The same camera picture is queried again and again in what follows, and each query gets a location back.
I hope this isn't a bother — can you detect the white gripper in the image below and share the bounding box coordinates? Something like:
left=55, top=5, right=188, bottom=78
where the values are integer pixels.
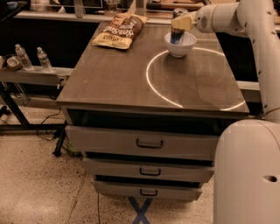
left=171, top=4, right=217, bottom=33

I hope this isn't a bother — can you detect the silver blue redbull can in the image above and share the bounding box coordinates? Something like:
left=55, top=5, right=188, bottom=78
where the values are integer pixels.
left=170, top=8, right=188, bottom=45

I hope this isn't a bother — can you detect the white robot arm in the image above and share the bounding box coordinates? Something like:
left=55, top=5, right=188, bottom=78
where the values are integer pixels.
left=171, top=0, right=280, bottom=224

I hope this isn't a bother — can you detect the white ceramic bowl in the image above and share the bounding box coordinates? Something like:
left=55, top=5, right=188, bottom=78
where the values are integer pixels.
left=164, top=32, right=197, bottom=58

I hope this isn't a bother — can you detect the yellow sea salt chip bag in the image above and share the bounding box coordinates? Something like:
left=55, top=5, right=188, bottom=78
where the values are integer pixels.
left=92, top=13, right=147, bottom=50

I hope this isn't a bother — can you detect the grey drawer cabinet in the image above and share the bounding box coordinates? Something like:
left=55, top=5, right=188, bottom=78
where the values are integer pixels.
left=57, top=24, right=249, bottom=189

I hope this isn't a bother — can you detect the top grey drawer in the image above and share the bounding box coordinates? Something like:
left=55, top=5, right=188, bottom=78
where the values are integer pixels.
left=66, top=126, right=218, bottom=161

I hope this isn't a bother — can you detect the grey drawer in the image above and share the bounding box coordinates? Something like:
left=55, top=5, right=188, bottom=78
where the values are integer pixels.
left=66, top=126, right=218, bottom=161
left=94, top=180, right=202, bottom=201
left=82, top=157, right=214, bottom=183

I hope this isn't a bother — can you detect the grey side table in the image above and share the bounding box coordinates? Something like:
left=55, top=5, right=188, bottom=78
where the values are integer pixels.
left=0, top=66, right=72, bottom=157

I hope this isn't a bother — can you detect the right clear water bottle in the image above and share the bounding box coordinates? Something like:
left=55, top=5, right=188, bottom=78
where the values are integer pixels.
left=37, top=47, right=53, bottom=72

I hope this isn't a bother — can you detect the clear water bottle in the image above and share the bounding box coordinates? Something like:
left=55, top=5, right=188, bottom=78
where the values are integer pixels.
left=15, top=44, right=33, bottom=71
left=37, top=47, right=53, bottom=72

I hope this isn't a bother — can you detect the left clear water bottle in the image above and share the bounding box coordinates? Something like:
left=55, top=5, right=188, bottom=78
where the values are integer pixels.
left=15, top=44, right=33, bottom=71

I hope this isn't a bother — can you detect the middle grey drawer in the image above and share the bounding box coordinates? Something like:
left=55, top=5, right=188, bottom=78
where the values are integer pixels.
left=82, top=157, right=214, bottom=183

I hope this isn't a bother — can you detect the small brown basket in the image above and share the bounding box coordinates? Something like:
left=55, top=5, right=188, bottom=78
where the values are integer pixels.
left=0, top=54, right=22, bottom=72

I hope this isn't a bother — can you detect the bottom grey drawer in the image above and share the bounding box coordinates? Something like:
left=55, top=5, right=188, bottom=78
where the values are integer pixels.
left=94, top=180, right=202, bottom=201

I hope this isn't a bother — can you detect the background shelf rail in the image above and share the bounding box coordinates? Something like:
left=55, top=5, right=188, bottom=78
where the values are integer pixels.
left=14, top=0, right=280, bottom=33

